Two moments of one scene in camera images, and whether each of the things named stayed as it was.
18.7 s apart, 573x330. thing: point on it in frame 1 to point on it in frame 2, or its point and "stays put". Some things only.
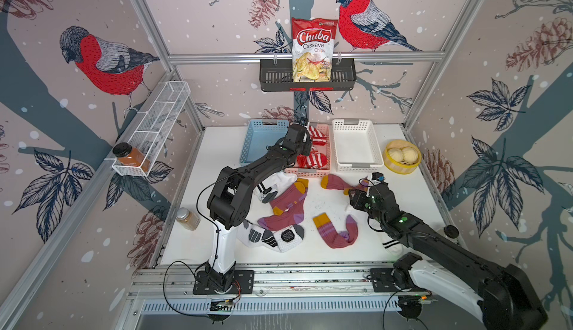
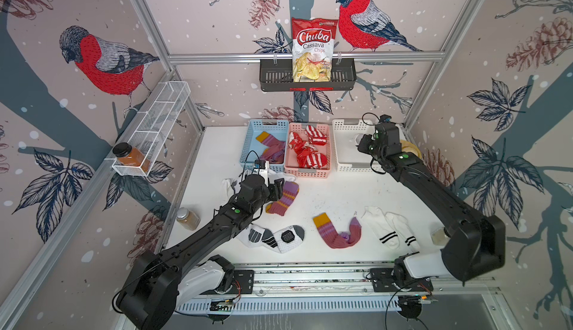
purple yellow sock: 289,207 to 270,140
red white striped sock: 318,137 stays put
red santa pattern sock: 312,160 stays put
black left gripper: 308,142 to 276,190
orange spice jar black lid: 128,155 stays put
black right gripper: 357,198 to 365,139
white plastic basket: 357,148 stays put
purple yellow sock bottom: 334,239 stays put
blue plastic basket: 260,135 stays put
